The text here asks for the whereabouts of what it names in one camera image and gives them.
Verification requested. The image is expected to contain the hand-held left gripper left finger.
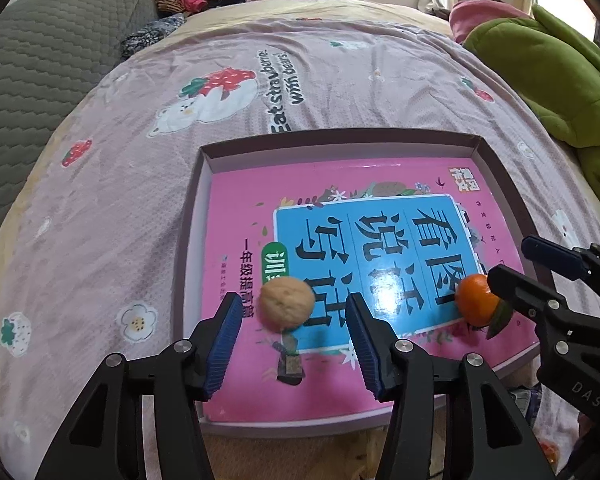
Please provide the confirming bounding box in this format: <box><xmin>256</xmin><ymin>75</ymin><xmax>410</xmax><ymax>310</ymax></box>
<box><xmin>35</xmin><ymin>294</ymin><xmax>245</xmax><ymax>480</ymax></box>

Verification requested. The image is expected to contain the walnut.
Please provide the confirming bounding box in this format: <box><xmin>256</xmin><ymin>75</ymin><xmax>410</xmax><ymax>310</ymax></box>
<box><xmin>258</xmin><ymin>277</ymin><xmax>316</xmax><ymax>332</ymax></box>

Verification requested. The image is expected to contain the green plush blanket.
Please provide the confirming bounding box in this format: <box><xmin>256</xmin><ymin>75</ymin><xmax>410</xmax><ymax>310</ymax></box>
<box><xmin>462</xmin><ymin>4</ymin><xmax>600</xmax><ymax>216</ymax></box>

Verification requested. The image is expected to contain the dark floral cloth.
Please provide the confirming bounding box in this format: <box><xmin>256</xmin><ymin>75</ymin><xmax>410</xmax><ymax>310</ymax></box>
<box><xmin>120</xmin><ymin>14</ymin><xmax>187</xmax><ymax>61</ymax></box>

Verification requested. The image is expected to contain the pink book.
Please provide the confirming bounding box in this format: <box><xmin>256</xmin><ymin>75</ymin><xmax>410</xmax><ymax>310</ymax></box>
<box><xmin>202</xmin><ymin>156</ymin><xmax>540</xmax><ymax>423</ymax></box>

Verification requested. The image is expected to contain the cream bed sheet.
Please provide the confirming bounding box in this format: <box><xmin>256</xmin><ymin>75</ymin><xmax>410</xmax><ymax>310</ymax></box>
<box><xmin>172</xmin><ymin>0</ymin><xmax>456</xmax><ymax>48</ymax></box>

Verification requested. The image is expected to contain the printed pink bedsheet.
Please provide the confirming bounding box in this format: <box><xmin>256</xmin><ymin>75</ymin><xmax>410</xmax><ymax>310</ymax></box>
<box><xmin>0</xmin><ymin>25</ymin><xmax>600</xmax><ymax>480</ymax></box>

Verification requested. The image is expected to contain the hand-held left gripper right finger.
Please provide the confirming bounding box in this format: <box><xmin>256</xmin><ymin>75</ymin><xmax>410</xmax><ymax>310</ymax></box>
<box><xmin>345</xmin><ymin>294</ymin><xmax>556</xmax><ymax>480</ymax></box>

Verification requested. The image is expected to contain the shallow grey cardboard box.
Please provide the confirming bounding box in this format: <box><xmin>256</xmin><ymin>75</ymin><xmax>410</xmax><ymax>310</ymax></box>
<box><xmin>177</xmin><ymin>127</ymin><xmax>553</xmax><ymax>436</ymax></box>

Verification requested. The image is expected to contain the pink pillow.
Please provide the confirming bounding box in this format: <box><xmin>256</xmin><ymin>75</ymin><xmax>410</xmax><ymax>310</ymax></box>
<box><xmin>449</xmin><ymin>0</ymin><xmax>531</xmax><ymax>45</ymax></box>

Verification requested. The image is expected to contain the grey quilted headboard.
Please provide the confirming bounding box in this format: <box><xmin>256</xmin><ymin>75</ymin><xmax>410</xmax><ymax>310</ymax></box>
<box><xmin>0</xmin><ymin>0</ymin><xmax>158</xmax><ymax>261</ymax></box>

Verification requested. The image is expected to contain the tangerine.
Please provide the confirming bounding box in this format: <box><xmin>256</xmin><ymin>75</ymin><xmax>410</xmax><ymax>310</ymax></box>
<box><xmin>454</xmin><ymin>273</ymin><xmax>515</xmax><ymax>339</ymax></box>

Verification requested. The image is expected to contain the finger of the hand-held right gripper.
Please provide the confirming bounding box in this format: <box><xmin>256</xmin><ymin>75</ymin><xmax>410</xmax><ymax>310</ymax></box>
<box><xmin>521</xmin><ymin>235</ymin><xmax>600</xmax><ymax>307</ymax></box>
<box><xmin>486</xmin><ymin>264</ymin><xmax>596</xmax><ymax>361</ymax></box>

